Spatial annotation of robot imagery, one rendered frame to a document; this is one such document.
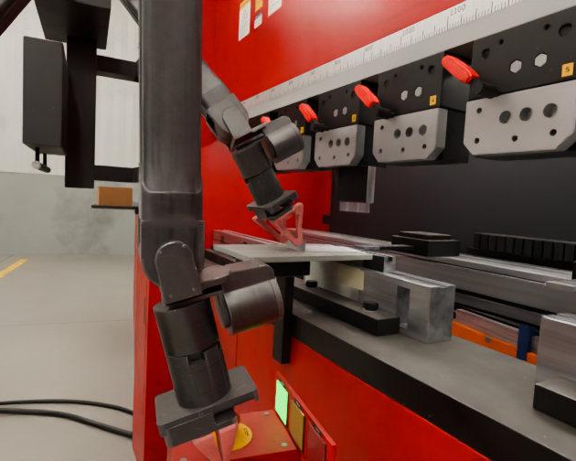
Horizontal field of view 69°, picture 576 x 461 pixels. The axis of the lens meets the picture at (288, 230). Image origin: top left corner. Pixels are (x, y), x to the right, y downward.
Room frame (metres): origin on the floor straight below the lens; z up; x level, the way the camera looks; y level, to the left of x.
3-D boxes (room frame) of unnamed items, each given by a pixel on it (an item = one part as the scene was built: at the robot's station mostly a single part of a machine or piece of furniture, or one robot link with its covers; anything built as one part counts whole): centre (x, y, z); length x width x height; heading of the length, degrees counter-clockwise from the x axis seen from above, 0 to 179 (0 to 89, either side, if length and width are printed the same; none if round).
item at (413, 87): (0.75, -0.22, 1.26); 0.15 x 0.09 x 0.17; 30
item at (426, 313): (0.86, -0.17, 0.92); 0.39 x 0.06 x 0.10; 30
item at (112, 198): (2.83, 1.16, 1.05); 0.30 x 0.28 x 0.14; 21
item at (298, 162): (1.10, -0.03, 1.26); 0.15 x 0.09 x 0.17; 30
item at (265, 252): (0.83, -0.01, 1.00); 0.26 x 0.18 x 0.01; 120
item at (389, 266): (0.89, -0.15, 0.98); 0.20 x 0.03 x 0.03; 30
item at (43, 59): (1.68, 0.96, 1.42); 0.45 x 0.12 x 0.36; 25
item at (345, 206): (0.91, -0.14, 1.13); 0.10 x 0.02 x 0.10; 30
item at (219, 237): (1.38, 0.13, 0.92); 0.50 x 0.06 x 0.10; 30
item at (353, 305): (0.84, -0.11, 0.89); 0.30 x 0.05 x 0.03; 30
